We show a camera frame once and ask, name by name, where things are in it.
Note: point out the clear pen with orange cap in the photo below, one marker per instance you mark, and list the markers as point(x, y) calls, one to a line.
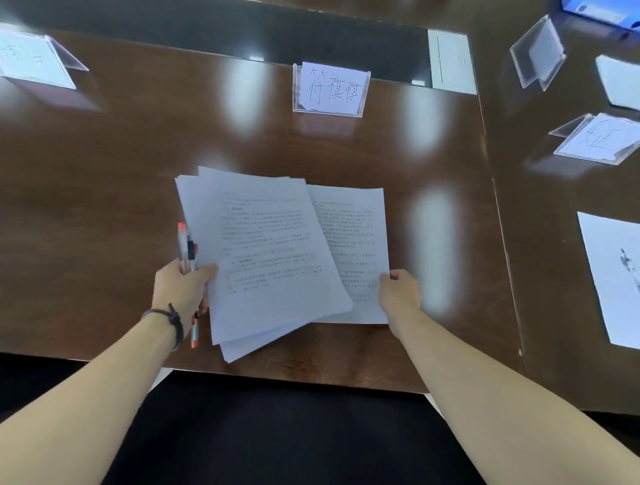
point(182, 242)

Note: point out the stack of printed papers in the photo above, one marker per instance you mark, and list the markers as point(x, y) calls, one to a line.
point(270, 255)

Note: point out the person's left thumb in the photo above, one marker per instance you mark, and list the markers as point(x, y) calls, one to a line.
point(206, 274)

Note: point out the single printed paper sheet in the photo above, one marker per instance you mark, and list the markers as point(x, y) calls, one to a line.
point(355, 240)

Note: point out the person's left forearm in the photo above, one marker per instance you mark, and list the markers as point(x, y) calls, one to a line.
point(85, 399)

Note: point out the person's black trousers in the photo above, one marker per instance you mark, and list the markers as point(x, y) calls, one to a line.
point(280, 434)

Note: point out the laptop with blue screen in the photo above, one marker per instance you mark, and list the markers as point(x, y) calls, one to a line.
point(600, 12)

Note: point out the person's right thumb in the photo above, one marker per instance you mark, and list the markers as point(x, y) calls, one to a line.
point(398, 275)

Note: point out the white paper with dark drawing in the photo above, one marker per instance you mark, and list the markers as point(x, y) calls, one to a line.
point(612, 280)

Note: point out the acrylic name card holder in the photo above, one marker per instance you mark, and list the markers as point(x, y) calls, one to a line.
point(597, 137)
point(32, 60)
point(331, 90)

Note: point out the person's left hand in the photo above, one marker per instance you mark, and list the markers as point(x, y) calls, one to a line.
point(172, 290)

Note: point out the empty acrylic card holder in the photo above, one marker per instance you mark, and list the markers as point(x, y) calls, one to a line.
point(539, 52)

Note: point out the person's right forearm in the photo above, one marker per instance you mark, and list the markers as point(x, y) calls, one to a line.
point(490, 399)

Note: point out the blank white paper sheet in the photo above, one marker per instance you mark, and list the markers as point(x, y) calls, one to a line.
point(620, 82)
point(451, 62)

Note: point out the person's right hand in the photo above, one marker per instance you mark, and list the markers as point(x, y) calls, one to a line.
point(400, 295)

